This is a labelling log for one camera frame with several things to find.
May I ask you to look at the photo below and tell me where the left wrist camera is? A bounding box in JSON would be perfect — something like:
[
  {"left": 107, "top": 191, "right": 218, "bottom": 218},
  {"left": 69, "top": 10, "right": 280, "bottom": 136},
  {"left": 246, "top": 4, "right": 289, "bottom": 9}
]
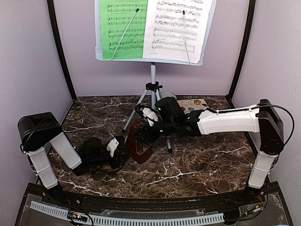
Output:
[{"left": 106, "top": 136, "right": 124, "bottom": 158}]

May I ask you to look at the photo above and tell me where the left black frame post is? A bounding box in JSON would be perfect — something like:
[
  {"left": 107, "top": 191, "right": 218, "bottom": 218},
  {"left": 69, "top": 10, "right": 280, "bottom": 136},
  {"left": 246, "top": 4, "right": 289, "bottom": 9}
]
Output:
[{"left": 47, "top": 0, "right": 77, "bottom": 101}]

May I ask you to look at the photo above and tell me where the floral square plate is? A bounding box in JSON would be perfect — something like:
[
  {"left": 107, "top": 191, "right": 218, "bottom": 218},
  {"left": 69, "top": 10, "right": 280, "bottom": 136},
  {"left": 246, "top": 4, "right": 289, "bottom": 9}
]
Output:
[{"left": 177, "top": 98, "right": 209, "bottom": 113}]

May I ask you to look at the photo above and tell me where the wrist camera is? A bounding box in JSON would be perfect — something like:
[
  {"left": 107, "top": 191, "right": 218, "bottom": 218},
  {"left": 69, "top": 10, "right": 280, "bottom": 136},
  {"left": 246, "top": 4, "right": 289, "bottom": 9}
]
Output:
[
  {"left": 106, "top": 136, "right": 124, "bottom": 158},
  {"left": 135, "top": 104, "right": 159, "bottom": 127}
]

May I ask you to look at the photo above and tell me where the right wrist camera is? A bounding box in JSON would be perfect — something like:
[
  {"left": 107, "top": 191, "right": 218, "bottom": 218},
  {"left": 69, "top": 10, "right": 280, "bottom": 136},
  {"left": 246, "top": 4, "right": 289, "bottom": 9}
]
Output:
[{"left": 135, "top": 104, "right": 159, "bottom": 127}]

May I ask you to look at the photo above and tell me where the white slotted cable duct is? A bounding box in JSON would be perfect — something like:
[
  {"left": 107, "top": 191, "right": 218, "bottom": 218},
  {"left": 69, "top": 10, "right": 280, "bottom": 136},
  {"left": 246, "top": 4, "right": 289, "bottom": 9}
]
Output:
[{"left": 30, "top": 201, "right": 224, "bottom": 226}]

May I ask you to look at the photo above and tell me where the celadon green bowl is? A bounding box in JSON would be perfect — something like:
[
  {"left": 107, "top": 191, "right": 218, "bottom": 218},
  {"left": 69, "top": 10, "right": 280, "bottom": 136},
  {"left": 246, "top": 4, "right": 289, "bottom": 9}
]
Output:
[{"left": 161, "top": 92, "right": 177, "bottom": 100}]

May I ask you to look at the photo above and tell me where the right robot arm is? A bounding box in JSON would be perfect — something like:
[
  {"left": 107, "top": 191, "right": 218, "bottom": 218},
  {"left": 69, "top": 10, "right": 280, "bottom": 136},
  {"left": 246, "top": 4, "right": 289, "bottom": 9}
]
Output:
[{"left": 135, "top": 97, "right": 287, "bottom": 204}]

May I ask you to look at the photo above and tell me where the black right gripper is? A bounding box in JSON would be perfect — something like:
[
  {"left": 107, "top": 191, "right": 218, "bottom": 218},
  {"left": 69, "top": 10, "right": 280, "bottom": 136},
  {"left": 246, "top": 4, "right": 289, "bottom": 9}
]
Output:
[{"left": 132, "top": 119, "right": 177, "bottom": 145}]

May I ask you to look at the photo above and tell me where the small circuit board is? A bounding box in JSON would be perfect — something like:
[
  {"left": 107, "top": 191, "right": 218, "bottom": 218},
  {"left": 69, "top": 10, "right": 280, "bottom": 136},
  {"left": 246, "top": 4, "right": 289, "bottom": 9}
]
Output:
[{"left": 67, "top": 212, "right": 88, "bottom": 223}]

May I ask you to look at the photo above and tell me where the light blue music stand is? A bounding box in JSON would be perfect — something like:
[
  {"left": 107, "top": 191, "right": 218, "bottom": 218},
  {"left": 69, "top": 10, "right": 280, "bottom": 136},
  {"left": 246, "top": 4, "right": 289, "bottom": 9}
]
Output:
[{"left": 94, "top": 0, "right": 217, "bottom": 153}]

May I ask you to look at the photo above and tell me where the black front rail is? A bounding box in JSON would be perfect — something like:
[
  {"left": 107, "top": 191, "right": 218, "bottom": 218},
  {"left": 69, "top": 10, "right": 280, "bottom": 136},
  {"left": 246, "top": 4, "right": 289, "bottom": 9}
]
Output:
[{"left": 25, "top": 183, "right": 269, "bottom": 212}]

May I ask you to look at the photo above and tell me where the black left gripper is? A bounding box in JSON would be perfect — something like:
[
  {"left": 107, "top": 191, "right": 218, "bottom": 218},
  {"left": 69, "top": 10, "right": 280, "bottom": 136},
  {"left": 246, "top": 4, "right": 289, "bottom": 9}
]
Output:
[{"left": 89, "top": 150, "right": 131, "bottom": 170}]

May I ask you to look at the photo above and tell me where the white sheet music page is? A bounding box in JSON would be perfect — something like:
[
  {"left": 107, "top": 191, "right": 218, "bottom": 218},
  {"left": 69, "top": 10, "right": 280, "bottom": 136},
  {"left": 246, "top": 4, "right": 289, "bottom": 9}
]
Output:
[{"left": 143, "top": 0, "right": 214, "bottom": 65}]

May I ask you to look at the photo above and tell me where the green sheet music page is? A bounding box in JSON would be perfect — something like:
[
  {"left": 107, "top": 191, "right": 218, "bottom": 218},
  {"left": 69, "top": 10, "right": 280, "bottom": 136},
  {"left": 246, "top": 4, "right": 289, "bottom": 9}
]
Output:
[{"left": 99, "top": 0, "right": 148, "bottom": 60}]

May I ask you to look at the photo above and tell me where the red wooden metronome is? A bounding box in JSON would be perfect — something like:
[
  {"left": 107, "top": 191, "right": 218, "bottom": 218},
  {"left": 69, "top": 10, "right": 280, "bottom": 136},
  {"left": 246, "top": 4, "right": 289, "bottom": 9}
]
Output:
[{"left": 126, "top": 121, "right": 153, "bottom": 164}]

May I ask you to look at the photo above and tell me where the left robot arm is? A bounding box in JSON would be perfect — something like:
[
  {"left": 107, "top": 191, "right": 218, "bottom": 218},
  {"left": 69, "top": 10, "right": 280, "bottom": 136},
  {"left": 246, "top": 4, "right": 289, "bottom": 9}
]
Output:
[{"left": 17, "top": 112, "right": 129, "bottom": 205}]

